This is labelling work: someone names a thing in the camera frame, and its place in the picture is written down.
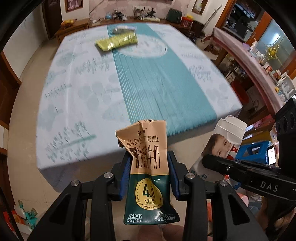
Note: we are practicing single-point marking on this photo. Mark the small white printed box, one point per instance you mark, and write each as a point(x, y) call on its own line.
point(121, 29)

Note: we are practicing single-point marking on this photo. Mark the white baby picture carton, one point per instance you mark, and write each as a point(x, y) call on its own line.
point(224, 142)

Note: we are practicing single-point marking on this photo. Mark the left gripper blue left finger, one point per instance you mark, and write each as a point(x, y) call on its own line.
point(124, 174)

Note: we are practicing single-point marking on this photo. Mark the wooden door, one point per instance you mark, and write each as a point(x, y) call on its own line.
point(9, 86)

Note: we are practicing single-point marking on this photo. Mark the wooden tv cabinet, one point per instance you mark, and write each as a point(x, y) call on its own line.
point(86, 23)

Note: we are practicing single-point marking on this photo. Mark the green brown milk carton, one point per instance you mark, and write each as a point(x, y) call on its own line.
point(148, 192)

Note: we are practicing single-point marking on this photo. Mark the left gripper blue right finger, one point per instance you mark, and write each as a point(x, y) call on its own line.
point(176, 173)

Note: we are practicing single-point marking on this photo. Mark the black radio box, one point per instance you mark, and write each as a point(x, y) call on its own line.
point(174, 16)

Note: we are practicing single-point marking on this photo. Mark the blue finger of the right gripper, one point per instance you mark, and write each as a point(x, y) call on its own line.
point(262, 179)

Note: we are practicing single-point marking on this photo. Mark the red basket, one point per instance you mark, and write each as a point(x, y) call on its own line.
point(186, 22)

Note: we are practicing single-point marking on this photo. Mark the yellow-green foil bag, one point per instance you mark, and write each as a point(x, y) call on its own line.
point(117, 41)

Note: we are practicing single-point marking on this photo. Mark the fruit bowl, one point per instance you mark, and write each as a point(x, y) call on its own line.
point(68, 23)

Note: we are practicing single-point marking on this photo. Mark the blue plastic stool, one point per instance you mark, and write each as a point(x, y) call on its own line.
point(255, 152)

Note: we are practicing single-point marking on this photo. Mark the blue white patterned tablecloth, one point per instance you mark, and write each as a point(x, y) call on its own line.
point(89, 94)

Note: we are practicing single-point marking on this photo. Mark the pink covered side table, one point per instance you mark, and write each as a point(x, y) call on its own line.
point(261, 79)

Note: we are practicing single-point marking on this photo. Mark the person's right hand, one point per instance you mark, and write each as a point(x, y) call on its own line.
point(275, 213)

